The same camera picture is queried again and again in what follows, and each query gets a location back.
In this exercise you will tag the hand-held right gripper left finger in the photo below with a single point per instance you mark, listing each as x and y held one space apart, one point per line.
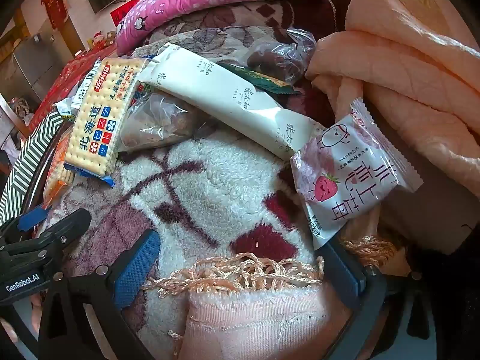
137 270

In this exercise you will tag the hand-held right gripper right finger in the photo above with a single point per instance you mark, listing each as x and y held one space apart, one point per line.
345 273

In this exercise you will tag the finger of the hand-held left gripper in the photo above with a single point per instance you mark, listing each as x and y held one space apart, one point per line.
32 220
67 225

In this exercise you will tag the orange cracker packet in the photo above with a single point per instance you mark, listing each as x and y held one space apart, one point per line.
56 172

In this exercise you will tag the green white striped box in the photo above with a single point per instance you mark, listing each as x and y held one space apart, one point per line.
26 157

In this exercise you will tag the clear snack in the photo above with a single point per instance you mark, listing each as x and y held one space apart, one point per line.
345 180

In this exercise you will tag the large blue white cracker packet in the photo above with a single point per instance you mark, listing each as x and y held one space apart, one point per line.
101 120

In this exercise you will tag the white packet with yellow label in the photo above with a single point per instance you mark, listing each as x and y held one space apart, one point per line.
65 107

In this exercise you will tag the frosted bag of brown snacks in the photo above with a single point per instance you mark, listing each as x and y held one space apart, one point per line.
157 123

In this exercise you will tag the long white snack packet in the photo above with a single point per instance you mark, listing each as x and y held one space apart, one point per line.
225 97

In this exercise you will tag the dark green snack packet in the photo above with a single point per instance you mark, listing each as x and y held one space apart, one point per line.
262 78

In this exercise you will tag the clear bag of red dates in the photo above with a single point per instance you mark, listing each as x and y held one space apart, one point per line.
273 58

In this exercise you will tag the floral plush blanket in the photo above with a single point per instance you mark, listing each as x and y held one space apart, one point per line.
210 187

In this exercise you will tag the peach fringed towel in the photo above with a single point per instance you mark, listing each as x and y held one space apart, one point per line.
243 322

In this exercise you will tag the red patterned cloth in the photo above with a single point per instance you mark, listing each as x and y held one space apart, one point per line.
67 78

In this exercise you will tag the silver refrigerator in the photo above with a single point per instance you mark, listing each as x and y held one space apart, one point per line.
33 67

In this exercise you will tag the red white plush doll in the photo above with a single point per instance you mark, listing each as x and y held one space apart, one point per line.
101 39

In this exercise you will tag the peach quilted blanket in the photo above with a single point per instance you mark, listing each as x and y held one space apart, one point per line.
412 63

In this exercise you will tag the maroon blanket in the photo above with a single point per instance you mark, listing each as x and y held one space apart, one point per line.
330 7

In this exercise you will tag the red wall banner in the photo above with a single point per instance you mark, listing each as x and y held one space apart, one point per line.
123 11

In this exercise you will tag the red hanging wall ornament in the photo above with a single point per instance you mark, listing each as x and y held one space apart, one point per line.
56 0

